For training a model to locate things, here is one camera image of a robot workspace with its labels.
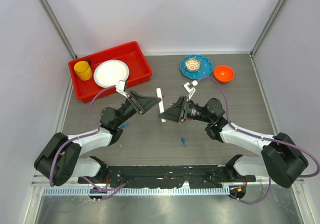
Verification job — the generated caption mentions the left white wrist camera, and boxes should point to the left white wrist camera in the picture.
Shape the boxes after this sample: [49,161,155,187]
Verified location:
[115,80,130,98]

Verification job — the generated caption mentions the blue plate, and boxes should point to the blue plate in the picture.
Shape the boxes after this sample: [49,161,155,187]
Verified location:
[180,54,214,80]

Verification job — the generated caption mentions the small patterned bowl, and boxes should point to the small patterned bowl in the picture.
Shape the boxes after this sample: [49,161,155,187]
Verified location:
[184,57,202,72]

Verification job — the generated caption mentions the orange bowl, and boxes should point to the orange bowl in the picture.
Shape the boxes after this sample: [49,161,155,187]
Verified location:
[213,65,235,83]

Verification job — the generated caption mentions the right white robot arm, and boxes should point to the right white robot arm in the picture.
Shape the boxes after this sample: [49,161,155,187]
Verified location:
[158,96,309,188]

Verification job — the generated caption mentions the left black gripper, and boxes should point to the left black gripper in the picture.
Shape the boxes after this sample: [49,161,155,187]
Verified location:
[114,90,161,127]

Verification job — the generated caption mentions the white remote control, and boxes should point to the white remote control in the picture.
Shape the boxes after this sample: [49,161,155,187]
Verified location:
[156,88,165,114]

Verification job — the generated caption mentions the yellow cup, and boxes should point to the yellow cup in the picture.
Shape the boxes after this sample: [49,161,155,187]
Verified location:
[73,61,93,81]

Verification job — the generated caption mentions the white slotted cable duct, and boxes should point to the white slotted cable duct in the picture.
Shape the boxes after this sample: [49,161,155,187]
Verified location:
[42,185,230,197]

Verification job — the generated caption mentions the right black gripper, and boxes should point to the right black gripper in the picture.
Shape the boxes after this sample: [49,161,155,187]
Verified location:
[159,95,213,123]

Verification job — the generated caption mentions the blue battery centre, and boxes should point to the blue battery centre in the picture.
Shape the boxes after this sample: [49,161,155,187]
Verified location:
[181,138,187,147]

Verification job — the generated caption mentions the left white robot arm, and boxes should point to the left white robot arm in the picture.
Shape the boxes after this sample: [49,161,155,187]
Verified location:
[34,91,161,187]

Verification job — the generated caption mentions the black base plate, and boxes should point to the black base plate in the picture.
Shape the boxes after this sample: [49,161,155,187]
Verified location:
[85,165,256,189]

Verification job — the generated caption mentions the white paper plate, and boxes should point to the white paper plate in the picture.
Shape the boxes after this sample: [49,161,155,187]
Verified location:
[93,60,130,88]

